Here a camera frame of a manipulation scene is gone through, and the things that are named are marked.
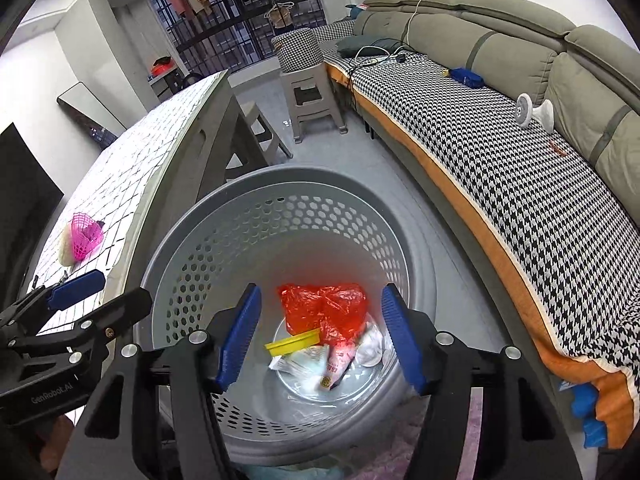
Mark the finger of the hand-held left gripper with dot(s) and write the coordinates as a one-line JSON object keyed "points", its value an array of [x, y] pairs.
{"points": [[75, 289], [127, 305]]}

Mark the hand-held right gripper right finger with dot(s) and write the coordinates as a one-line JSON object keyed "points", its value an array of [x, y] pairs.
{"points": [[402, 340]]}

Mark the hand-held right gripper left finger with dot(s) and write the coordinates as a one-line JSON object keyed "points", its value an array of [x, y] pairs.
{"points": [[240, 340]]}

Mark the white paper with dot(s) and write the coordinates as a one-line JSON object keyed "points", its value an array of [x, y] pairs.
{"points": [[370, 350]]}

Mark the white and blue wipes packet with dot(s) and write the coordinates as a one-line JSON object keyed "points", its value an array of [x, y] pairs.
{"points": [[300, 365]]}

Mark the pink snack packet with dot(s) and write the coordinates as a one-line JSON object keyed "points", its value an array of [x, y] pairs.
{"points": [[337, 362]]}

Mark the red plastic bag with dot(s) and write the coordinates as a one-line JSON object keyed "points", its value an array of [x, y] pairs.
{"points": [[320, 305]]}

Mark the grey perforated plastic basket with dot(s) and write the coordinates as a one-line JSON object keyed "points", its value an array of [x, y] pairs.
{"points": [[280, 177]]}

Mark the person's left forearm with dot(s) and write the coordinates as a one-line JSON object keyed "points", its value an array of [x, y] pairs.
{"points": [[55, 440]]}

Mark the beige fluffy ball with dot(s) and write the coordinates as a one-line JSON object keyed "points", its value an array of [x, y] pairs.
{"points": [[65, 252]]}

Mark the pink plastic mesh fan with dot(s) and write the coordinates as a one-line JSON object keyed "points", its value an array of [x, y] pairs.
{"points": [[85, 237]]}

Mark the black television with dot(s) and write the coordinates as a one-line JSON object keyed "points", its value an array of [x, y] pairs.
{"points": [[25, 200]]}

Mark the leaning mirror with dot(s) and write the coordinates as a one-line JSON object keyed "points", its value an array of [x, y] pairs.
{"points": [[95, 105]]}

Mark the grey folding table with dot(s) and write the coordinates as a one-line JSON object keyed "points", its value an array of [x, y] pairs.
{"points": [[200, 125]]}

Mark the blue cloth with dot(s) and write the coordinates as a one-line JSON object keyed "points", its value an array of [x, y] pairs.
{"points": [[585, 410]]}

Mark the houndstooth sofa cover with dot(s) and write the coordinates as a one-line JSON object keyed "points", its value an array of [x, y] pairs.
{"points": [[500, 170]]}

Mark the red cloth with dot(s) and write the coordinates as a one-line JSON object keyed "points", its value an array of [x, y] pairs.
{"points": [[162, 67]]}

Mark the grey plastic stool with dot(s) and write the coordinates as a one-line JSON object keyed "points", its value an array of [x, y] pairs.
{"points": [[310, 105]]}

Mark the white handheld fan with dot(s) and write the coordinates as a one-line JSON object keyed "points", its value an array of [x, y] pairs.
{"points": [[537, 112]]}

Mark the blue pouch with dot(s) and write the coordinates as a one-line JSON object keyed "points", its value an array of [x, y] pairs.
{"points": [[467, 76]]}

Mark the black window grille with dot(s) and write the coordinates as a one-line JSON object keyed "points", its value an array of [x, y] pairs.
{"points": [[225, 45]]}

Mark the black power strip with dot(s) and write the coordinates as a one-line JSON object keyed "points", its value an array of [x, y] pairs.
{"points": [[400, 59]]}

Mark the houndstooth round ottoman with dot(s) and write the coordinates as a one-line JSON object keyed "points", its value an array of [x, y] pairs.
{"points": [[297, 50]]}

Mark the dark green cushion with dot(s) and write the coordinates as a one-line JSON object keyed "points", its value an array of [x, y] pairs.
{"points": [[360, 46]]}

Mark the grey-green sofa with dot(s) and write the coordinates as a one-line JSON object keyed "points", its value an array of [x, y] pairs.
{"points": [[515, 35]]}

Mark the beige hanging bag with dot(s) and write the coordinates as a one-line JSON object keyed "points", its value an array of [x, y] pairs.
{"points": [[281, 17]]}

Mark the teal plush item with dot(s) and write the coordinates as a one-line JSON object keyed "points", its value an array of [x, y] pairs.
{"points": [[356, 11]]}

